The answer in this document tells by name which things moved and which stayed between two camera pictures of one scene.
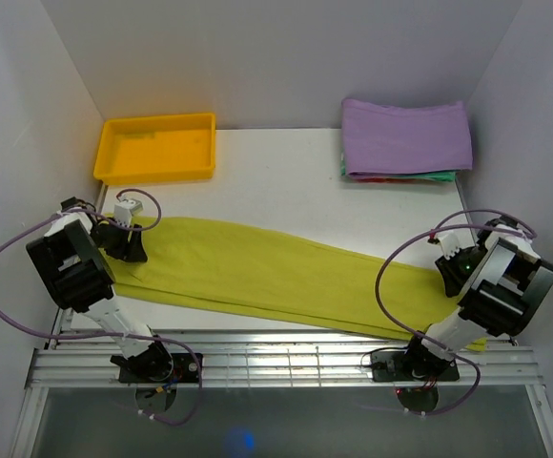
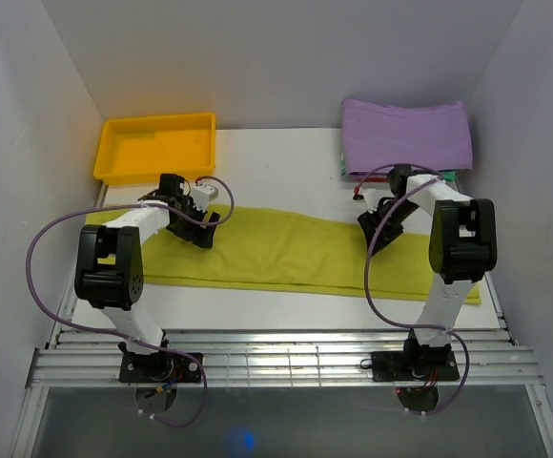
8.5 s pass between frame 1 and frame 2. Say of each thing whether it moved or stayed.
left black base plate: stayed
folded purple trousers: stayed
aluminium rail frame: stayed
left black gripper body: moved
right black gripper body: moved
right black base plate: stayed
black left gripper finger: moved
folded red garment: stayed
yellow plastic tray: stayed
